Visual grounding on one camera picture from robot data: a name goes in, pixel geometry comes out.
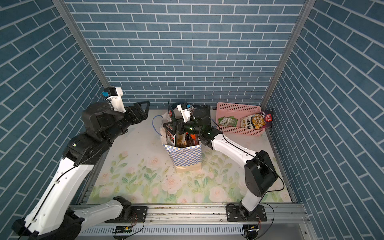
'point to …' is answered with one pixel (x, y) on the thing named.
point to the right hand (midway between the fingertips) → (171, 123)
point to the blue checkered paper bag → (185, 159)
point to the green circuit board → (123, 229)
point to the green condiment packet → (228, 121)
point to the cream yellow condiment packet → (173, 115)
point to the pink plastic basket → (238, 110)
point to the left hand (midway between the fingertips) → (150, 104)
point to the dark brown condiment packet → (258, 120)
